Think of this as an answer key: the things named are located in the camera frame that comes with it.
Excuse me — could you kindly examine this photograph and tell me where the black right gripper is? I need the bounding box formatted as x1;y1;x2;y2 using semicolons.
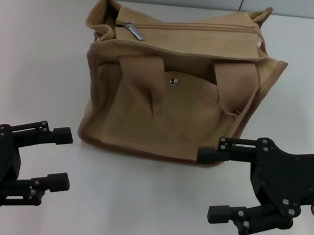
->
188;130;314;235

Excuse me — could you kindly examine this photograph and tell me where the khaki canvas food bag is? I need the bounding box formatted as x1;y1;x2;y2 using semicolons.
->
74;0;296;176

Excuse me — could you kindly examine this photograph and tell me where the silver metal zipper pull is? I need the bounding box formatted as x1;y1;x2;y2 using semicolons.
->
120;20;147;42

